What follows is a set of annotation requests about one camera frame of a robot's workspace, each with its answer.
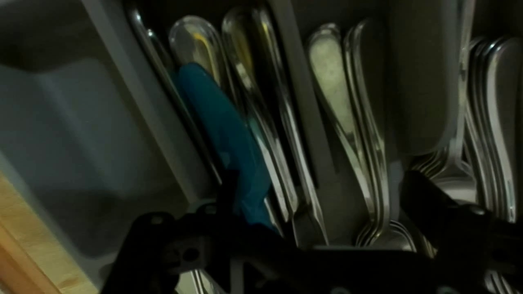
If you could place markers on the blue plastic knife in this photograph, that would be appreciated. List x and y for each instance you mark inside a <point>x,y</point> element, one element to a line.
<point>230,136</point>

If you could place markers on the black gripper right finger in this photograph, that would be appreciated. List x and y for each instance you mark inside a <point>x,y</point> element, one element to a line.
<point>431,212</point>

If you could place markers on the steel fork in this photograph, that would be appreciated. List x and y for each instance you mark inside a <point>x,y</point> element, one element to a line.
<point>444,168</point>
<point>501,136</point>

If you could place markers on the steel spoon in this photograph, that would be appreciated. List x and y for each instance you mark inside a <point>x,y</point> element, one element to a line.
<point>333,82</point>
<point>370,108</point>

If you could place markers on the silver spoons left compartment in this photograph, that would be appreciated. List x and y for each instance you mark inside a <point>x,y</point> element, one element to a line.
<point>158,59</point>

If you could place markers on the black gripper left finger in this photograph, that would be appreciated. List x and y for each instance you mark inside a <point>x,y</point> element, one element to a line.
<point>230,193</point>

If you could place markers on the grey plastic utensil tray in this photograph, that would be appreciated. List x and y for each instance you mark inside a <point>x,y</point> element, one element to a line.
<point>83,163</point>

